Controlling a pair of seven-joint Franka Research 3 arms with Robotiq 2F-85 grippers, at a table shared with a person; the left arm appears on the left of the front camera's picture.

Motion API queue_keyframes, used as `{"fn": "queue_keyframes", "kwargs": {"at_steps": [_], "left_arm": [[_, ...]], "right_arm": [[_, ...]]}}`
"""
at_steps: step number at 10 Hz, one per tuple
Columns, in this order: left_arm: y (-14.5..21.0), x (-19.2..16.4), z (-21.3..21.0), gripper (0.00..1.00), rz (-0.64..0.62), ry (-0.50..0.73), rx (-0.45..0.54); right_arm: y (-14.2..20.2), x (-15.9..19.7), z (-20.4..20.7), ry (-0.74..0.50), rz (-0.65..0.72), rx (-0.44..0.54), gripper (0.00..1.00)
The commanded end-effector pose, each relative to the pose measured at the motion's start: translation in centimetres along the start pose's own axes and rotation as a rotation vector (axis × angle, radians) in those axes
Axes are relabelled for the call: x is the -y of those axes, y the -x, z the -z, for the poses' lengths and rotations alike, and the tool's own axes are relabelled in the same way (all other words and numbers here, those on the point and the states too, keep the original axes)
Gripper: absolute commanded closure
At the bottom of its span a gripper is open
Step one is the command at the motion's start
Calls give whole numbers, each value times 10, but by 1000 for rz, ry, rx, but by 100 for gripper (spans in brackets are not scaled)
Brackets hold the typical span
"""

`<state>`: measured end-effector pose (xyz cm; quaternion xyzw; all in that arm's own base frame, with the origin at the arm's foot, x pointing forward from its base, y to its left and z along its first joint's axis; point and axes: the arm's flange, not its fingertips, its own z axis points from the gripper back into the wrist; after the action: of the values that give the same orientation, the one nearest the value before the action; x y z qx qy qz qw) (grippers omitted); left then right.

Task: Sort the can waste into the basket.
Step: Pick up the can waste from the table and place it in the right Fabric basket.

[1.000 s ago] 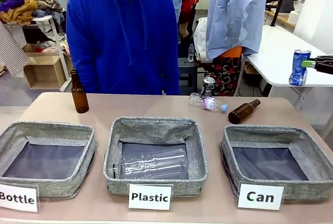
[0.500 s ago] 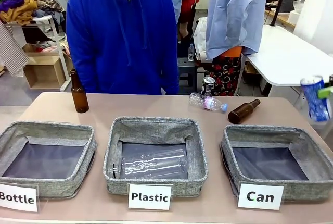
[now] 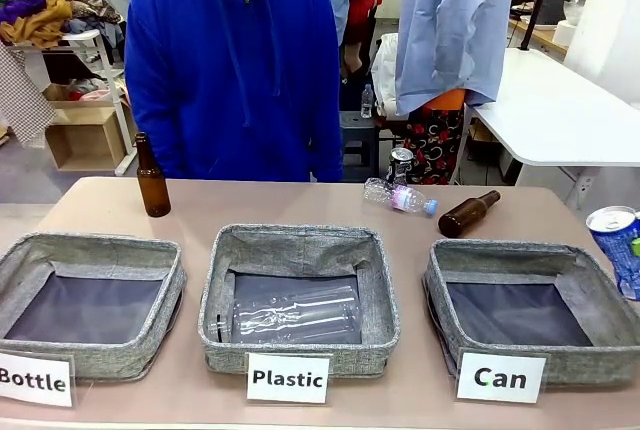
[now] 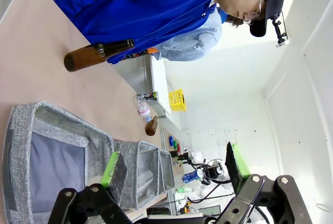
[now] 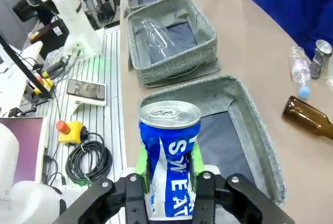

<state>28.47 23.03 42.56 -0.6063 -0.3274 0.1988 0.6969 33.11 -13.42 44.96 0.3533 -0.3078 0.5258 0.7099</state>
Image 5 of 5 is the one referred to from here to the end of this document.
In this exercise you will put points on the crushed clear plastic bottle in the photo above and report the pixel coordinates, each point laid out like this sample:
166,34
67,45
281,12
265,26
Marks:
153,35

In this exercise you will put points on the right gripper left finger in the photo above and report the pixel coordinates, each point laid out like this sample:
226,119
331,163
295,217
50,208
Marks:
114,198

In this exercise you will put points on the black diagonal bar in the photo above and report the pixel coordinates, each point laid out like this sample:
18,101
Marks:
23,63

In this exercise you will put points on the black equipment box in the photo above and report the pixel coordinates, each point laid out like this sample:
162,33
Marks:
50,34

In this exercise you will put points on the clear plastic bottle blue cap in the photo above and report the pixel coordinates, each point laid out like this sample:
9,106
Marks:
299,70

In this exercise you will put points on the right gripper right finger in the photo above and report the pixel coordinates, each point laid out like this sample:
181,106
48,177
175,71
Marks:
223,200

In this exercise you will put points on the brown glass bottle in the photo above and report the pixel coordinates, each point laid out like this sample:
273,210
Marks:
301,114

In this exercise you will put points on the yellow emergency stop box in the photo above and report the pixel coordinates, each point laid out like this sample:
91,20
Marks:
44,84
72,132

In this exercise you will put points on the crushed silver can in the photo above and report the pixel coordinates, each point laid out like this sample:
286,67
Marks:
318,62

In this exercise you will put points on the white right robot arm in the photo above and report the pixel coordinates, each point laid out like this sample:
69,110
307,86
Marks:
28,200

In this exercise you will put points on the smartphone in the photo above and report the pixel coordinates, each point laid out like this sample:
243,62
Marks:
86,89

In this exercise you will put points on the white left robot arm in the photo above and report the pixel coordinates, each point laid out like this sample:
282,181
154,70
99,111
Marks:
67,7

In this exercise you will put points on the monitor with purple screen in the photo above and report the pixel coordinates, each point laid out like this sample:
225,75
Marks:
26,143

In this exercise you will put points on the blue crushed drink can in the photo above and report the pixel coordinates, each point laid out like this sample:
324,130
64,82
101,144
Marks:
171,156

